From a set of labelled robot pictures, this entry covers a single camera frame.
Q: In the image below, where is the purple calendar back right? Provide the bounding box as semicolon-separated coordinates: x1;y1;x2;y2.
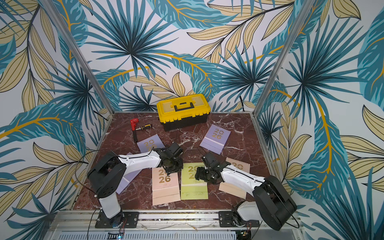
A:
200;125;231;155

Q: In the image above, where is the yellow black toolbox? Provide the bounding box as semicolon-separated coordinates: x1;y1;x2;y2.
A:
157;94;211;132

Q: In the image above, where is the purple calendar back left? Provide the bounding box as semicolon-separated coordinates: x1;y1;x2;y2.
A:
137;134;165;153

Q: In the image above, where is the pink calendar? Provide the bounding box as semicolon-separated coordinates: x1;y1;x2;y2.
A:
219;158;250;199
152;168;181;206

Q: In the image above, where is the red clamp tool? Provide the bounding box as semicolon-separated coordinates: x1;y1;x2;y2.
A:
130;118;139;132

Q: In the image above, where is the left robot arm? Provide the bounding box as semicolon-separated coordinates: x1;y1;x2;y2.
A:
87;143;183;228

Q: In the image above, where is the yellow black screwdriver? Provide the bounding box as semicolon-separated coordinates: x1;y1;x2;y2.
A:
136;124;152;131

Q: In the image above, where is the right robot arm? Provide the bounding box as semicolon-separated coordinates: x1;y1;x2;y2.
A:
195;153;298;231

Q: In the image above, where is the purple calendar front left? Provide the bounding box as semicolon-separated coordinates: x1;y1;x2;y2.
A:
116;170;141;195

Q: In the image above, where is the aluminium front rail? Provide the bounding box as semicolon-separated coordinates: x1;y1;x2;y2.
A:
44;210;308;240

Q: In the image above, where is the green calendar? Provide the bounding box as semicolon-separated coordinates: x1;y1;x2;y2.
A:
181;163;209;200

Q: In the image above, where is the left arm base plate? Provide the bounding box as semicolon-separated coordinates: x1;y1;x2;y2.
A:
95;211;139;229

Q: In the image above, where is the purple calendar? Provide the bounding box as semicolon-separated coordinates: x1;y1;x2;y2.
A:
200;125;231;155
137;134;165;153
116;170;141;195

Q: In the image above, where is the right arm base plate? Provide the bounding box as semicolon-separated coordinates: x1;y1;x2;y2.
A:
218;211;261;228

